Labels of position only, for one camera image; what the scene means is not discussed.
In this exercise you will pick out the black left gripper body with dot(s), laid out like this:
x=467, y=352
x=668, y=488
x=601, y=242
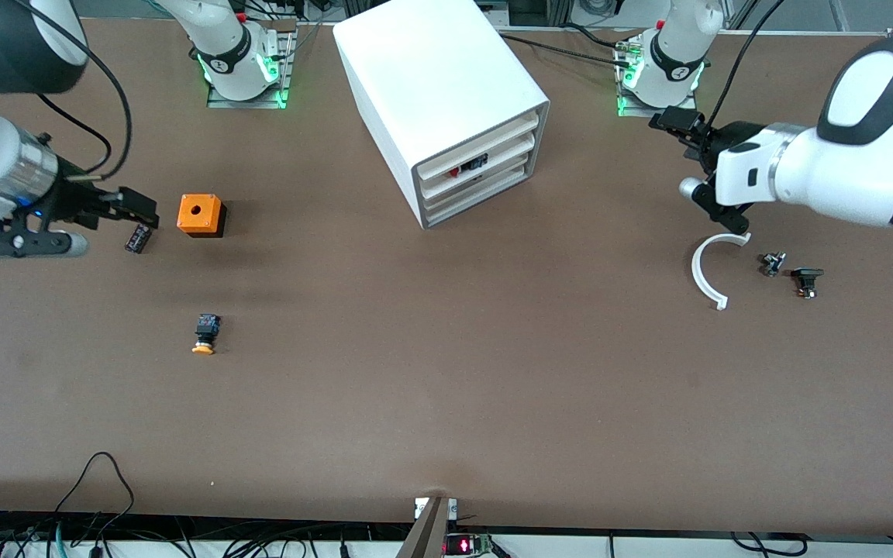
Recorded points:
x=705, y=140

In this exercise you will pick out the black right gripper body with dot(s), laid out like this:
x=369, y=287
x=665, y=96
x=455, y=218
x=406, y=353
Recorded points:
x=74, y=200

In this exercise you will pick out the white drawer holding red button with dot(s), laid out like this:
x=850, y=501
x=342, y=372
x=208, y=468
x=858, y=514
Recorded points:
x=446, y=186

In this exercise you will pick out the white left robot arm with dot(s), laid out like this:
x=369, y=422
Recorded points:
x=842, y=170

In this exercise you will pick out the yellow mushroom push button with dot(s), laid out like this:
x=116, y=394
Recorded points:
x=205, y=329

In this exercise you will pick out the white drawer cabinet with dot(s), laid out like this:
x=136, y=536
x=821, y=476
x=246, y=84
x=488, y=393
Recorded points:
x=431, y=70

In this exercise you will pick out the small black contact block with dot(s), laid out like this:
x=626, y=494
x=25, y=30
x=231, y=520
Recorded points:
x=138, y=239

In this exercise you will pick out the white curved plastic arc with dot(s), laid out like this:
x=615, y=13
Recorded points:
x=697, y=271

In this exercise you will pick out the grey angled mounting bar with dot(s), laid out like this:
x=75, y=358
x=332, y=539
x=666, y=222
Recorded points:
x=427, y=535

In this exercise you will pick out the small device with red light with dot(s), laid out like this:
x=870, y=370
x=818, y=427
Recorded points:
x=466, y=545

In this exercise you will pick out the orange button enclosure box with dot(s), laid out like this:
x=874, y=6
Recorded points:
x=198, y=213

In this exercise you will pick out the small metal switch part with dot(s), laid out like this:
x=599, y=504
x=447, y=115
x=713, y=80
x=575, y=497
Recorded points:
x=772, y=263

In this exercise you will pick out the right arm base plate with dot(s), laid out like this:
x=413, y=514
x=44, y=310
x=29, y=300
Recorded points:
x=249, y=102

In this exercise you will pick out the small black switch part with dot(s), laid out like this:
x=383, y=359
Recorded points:
x=806, y=277

